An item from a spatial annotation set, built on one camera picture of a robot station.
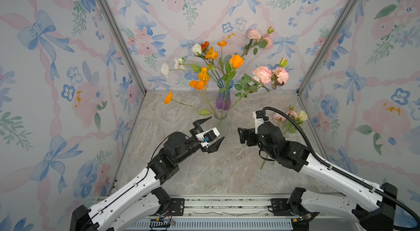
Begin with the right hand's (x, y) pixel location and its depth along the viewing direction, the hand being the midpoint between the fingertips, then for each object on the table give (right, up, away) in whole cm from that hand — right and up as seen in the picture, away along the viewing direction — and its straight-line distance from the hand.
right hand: (245, 127), depth 74 cm
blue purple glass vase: (-8, +13, +30) cm, 34 cm away
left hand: (-14, +2, -8) cm, 16 cm away
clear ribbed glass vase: (-11, +5, +9) cm, 15 cm away
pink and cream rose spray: (+39, +3, +27) cm, 48 cm away
